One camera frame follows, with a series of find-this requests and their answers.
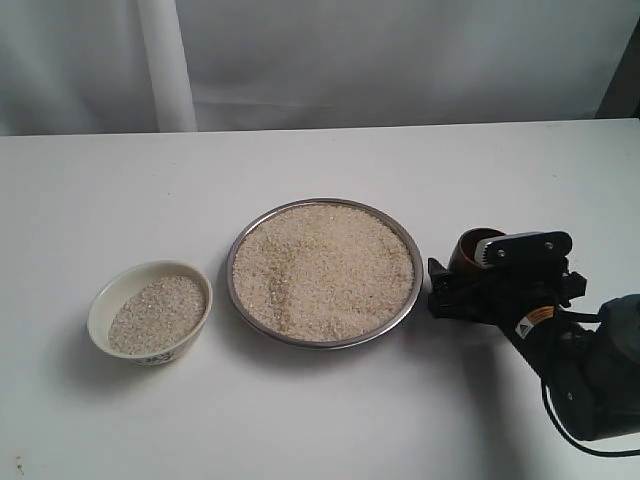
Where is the white vertical pole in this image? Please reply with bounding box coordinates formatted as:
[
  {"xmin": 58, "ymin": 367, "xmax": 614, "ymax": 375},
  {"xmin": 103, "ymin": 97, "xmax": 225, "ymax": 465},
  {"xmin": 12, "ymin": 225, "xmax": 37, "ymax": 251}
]
[{"xmin": 137, "ymin": 0, "xmax": 198, "ymax": 132}]

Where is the white backdrop curtain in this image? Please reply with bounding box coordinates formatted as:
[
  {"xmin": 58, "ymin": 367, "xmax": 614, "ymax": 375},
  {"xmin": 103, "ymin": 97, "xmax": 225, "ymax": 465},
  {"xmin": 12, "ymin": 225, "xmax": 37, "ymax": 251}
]
[{"xmin": 1, "ymin": 1, "xmax": 639, "ymax": 135}]

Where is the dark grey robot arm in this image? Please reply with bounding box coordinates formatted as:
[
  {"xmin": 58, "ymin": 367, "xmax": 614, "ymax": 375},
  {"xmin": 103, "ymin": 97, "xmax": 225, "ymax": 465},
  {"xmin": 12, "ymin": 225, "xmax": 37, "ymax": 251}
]
[{"xmin": 427, "ymin": 228, "xmax": 639, "ymax": 445}]

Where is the round steel rice tray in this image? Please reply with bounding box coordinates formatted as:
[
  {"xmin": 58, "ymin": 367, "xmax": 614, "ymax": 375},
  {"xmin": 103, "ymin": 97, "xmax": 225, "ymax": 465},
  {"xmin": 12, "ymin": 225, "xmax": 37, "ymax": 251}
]
[{"xmin": 226, "ymin": 198, "xmax": 424, "ymax": 350}]

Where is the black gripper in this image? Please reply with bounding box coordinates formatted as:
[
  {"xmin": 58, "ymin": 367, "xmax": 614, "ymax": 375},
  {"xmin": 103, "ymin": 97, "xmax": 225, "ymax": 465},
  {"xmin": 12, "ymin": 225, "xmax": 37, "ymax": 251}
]
[{"xmin": 427, "ymin": 231, "xmax": 587, "ymax": 333}]

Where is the white ceramic rice bowl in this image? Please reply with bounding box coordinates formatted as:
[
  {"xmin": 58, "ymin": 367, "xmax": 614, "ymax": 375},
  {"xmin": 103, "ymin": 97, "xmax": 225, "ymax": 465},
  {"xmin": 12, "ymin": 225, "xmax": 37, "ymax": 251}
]
[{"xmin": 87, "ymin": 261, "xmax": 213, "ymax": 365}]

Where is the brown wooden cup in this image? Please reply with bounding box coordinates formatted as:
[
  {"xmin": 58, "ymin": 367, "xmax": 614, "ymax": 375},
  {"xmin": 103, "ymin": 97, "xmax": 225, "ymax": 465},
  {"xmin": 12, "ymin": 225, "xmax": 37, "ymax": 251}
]
[{"xmin": 448, "ymin": 228, "xmax": 504, "ymax": 276}]

